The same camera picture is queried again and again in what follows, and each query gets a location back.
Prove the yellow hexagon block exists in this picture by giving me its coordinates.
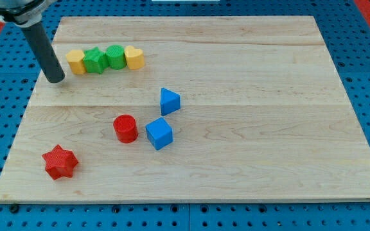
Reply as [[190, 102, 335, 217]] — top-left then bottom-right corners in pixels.
[[66, 49, 87, 74]]

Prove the wooden board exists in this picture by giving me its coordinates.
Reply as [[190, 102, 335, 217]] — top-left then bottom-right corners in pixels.
[[0, 16, 370, 204]]

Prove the yellow heart block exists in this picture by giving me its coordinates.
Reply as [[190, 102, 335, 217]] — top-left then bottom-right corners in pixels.
[[124, 46, 145, 70]]

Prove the red star block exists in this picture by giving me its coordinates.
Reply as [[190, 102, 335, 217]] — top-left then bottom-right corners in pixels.
[[42, 144, 78, 180]]

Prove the blue cube block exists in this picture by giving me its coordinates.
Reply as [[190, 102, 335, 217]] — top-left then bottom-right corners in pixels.
[[145, 117, 173, 150]]

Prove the green cylinder block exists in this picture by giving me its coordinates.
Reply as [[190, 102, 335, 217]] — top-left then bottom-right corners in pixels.
[[105, 45, 127, 70]]

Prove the red cylinder block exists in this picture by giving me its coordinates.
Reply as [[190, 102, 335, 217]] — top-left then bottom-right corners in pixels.
[[113, 114, 138, 143]]

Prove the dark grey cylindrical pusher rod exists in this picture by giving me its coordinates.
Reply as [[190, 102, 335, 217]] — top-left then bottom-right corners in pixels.
[[21, 22, 65, 83]]

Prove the green star block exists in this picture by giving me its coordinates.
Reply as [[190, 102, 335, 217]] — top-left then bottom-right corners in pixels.
[[83, 47, 109, 74]]

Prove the blue triangle block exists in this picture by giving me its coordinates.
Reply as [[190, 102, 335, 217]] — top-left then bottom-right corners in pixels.
[[160, 88, 181, 116]]

